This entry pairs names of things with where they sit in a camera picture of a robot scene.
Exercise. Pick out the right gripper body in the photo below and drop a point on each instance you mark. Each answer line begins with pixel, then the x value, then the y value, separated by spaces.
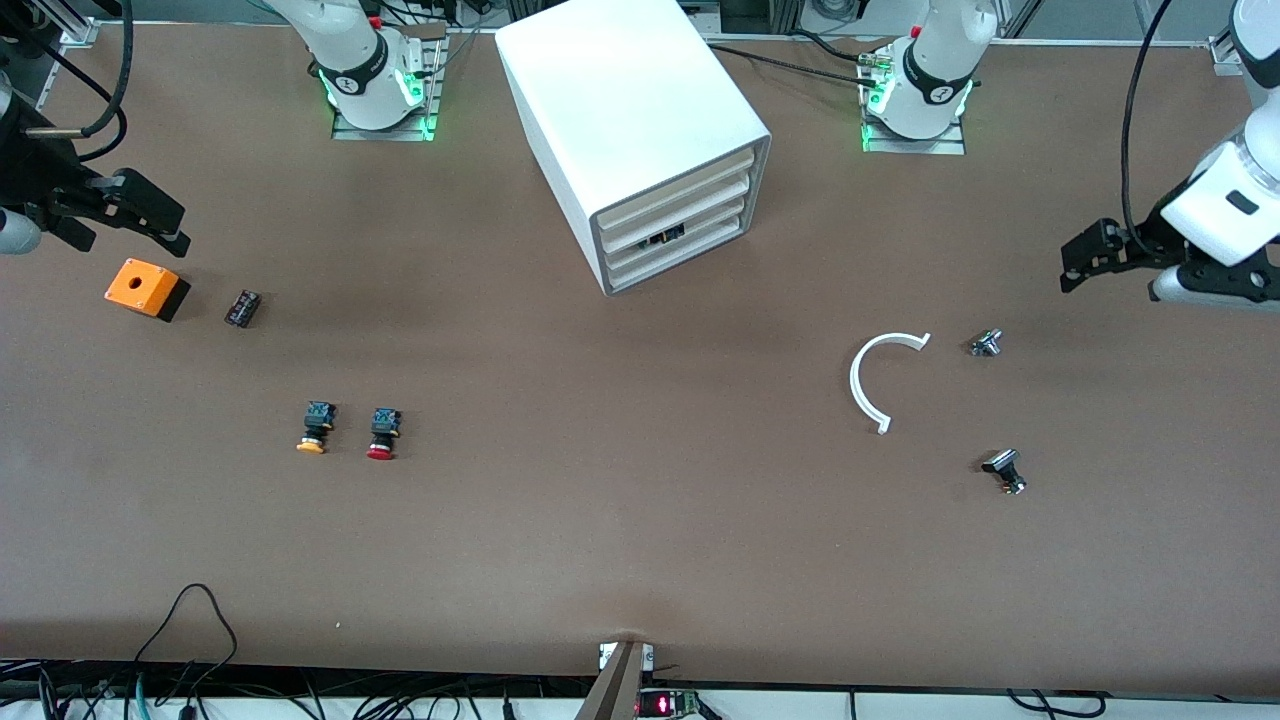
pixel 32 180

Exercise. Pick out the red push button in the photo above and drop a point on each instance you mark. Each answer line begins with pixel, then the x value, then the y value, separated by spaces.
pixel 380 452

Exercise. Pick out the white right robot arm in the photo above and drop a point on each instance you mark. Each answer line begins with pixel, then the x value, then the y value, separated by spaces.
pixel 350 50

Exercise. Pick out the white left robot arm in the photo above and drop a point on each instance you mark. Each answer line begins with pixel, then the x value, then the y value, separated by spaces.
pixel 940 60

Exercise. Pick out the yellow push button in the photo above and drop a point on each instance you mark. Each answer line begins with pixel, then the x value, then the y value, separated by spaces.
pixel 312 445

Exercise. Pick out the white drawer cabinet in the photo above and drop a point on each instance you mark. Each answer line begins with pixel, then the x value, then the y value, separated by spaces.
pixel 620 90

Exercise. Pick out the chrome metal fitting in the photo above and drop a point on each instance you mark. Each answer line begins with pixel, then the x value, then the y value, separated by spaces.
pixel 985 345

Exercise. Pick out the small black contact block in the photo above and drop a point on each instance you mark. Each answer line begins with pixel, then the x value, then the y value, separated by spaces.
pixel 243 308

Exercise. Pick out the dark electrical component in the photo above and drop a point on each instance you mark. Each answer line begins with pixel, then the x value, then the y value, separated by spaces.
pixel 668 237

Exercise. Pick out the black device red display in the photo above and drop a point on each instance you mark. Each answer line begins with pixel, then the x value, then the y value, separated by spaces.
pixel 665 705

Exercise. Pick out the orange button enclosure box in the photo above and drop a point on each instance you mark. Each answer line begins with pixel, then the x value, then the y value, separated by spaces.
pixel 140 282

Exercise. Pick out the aluminium frame profile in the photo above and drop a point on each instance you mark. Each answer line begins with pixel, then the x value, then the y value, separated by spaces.
pixel 80 32
pixel 1222 52

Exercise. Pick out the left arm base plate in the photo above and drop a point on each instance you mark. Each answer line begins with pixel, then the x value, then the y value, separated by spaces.
pixel 950 148

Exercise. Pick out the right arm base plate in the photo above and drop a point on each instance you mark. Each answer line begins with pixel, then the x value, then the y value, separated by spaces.
pixel 345 132

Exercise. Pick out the white semicircular bracket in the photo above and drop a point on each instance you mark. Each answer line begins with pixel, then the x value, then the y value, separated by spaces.
pixel 853 385

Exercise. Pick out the white mounting bracket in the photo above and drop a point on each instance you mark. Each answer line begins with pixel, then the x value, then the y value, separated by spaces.
pixel 605 655

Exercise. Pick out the brown camera stand post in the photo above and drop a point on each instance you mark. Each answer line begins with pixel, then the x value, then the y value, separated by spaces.
pixel 612 690

